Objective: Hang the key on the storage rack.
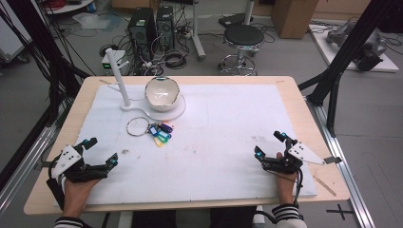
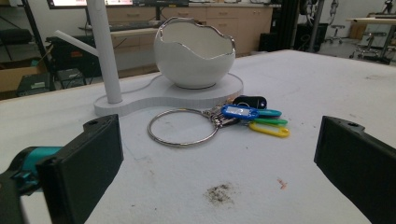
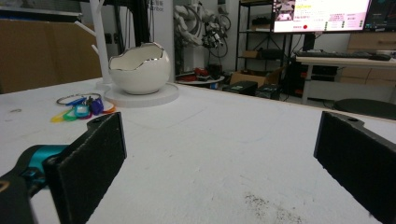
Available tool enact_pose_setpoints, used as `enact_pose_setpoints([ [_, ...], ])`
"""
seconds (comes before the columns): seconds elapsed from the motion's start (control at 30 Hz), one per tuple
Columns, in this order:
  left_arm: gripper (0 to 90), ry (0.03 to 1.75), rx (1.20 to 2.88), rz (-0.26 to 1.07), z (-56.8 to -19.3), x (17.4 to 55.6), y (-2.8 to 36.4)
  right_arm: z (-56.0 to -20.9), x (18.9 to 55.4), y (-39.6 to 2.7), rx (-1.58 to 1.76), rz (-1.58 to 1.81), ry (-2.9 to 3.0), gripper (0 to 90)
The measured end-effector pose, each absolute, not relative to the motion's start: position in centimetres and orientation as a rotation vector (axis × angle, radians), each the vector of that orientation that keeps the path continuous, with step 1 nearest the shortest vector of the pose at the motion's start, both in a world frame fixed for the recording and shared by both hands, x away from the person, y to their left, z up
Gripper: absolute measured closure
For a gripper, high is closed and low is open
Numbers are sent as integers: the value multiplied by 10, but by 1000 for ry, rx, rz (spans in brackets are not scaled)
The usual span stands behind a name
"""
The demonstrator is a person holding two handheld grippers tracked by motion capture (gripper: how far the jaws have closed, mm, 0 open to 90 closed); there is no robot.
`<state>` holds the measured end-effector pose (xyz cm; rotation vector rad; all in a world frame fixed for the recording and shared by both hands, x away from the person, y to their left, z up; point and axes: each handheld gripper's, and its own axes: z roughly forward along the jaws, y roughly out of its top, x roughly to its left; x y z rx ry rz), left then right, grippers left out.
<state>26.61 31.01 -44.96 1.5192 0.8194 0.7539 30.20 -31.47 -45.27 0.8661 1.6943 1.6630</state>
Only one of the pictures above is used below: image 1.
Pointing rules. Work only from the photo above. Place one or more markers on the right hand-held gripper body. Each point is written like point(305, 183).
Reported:
point(285, 163)

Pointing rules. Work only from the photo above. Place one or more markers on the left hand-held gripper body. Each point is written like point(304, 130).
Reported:
point(68, 158)

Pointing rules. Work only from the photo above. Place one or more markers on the person's right hand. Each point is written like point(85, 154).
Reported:
point(285, 188)

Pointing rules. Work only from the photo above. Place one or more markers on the person's left hand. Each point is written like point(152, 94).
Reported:
point(77, 196)

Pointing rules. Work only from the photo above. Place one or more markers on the thin wooden stick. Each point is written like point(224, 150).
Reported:
point(324, 186)

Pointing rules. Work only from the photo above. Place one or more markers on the white table mat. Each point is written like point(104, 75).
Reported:
point(215, 142)

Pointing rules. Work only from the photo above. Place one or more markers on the small grey tab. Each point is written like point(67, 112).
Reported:
point(332, 160)

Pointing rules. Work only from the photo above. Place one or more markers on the white hook stand with base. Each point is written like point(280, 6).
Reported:
point(118, 74)

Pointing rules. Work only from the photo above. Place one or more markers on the small white device green light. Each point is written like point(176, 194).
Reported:
point(109, 65)

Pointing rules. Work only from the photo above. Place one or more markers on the white ceramic bowl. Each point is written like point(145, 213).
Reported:
point(162, 93)

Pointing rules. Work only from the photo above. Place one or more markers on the person's legs in dark trousers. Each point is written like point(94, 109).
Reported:
point(190, 218)

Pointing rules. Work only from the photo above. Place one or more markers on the black round stool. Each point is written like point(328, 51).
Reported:
point(243, 36)

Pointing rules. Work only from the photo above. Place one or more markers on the brown cardboard box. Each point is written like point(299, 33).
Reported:
point(294, 17)

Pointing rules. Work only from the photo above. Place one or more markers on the large black computer tower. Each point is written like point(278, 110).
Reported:
point(141, 31)

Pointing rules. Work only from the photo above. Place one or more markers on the clear plastic sheet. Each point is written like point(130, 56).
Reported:
point(95, 20)

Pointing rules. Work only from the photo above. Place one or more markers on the grey robot parts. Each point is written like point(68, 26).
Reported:
point(369, 47)

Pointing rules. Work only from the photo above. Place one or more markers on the flat black case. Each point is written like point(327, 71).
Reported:
point(234, 19)

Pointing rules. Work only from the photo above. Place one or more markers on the white floor platform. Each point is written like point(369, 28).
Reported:
point(385, 65)

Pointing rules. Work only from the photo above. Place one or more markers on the white desk leg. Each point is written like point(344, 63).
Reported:
point(197, 31)

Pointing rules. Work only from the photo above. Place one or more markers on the round white table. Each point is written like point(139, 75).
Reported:
point(71, 7)

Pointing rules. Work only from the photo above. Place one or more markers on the slim black computer tower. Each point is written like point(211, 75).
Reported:
point(165, 27)

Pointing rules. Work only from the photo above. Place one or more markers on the aluminium rail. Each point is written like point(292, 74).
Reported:
point(25, 167)
point(345, 164)

